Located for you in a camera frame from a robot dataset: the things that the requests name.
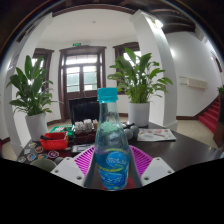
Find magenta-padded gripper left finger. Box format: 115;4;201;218
49;145;100;190

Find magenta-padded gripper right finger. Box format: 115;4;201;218
128;145;175;189

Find clear blue-capped drink bottle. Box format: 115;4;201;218
93;87;131;191

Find black flat box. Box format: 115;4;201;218
71;143;96;154

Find flat round red coaster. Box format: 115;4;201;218
124;176;138;190

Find white printed brochure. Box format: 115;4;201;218
137;128;177;143

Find purple round sticker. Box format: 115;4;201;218
47;150;60;159

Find grey round object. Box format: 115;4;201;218
123;128;134;140
130;124;140;138

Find brown tray of white packets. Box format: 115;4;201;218
73;118;99;145

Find red plastic basket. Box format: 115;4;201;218
39;131;70;151

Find green box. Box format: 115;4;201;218
49;125;75;138

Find black chair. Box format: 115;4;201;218
68;96;101;125

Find red carpeted staircase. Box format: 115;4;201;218
198;97;223;134

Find potted plant in white pot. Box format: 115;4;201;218
5;54;61;142
107;47;174;128

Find dark wooden stand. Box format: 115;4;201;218
213;96;224;149

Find brown wooden double door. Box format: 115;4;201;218
58;45;108;122

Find small green plant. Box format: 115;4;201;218
216;85;224;98

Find brown-framed window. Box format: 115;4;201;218
31;48;55;91
112;41;143;94

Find white wall-mounted unit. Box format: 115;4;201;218
179;75;208;90

